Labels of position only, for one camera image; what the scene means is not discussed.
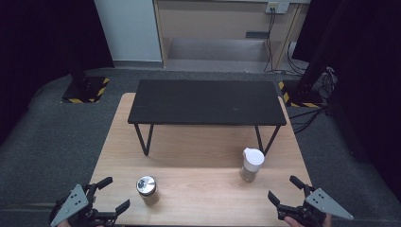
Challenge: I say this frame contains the wall power outlet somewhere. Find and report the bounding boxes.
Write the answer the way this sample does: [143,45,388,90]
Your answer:
[265,1,289,14]

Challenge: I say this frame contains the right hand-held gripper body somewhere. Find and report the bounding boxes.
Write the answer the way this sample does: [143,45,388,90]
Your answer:
[277,184,355,227]

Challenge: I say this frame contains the white partition panel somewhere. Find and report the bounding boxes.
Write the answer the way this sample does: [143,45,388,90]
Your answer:
[94,0,163,62]

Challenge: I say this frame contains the black hanging cable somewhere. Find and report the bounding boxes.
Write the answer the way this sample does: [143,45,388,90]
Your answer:
[286,41,309,77]
[263,8,278,74]

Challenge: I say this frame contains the black shelf rack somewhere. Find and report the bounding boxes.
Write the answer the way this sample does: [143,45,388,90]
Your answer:
[127,79,288,157]

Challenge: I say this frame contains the black stand base striped tape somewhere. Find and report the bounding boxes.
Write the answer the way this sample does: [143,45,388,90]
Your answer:
[278,79,326,109]
[61,75,111,105]

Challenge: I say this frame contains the silver-lid glass jar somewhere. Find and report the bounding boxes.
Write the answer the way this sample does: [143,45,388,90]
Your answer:
[135,175,161,207]

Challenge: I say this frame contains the white-lid glass jar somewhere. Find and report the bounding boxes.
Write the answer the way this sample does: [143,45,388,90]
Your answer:
[239,147,266,183]

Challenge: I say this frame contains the black floor cable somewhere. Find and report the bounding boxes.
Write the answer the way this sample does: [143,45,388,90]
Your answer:
[288,105,333,135]

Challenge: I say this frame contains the dark curtain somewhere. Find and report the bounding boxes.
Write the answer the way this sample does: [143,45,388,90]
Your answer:
[291,0,401,202]
[0,0,115,147]

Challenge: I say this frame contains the person's left hand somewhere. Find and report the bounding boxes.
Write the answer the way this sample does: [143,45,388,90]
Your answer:
[57,219,105,227]

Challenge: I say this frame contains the tangled cable bundle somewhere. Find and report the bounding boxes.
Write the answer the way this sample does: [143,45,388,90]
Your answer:
[311,66,339,96]

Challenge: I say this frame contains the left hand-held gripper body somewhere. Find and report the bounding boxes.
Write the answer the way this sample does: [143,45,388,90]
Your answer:
[49,183,118,227]

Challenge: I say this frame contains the person's right hand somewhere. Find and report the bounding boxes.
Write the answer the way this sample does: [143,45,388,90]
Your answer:
[283,213,333,227]

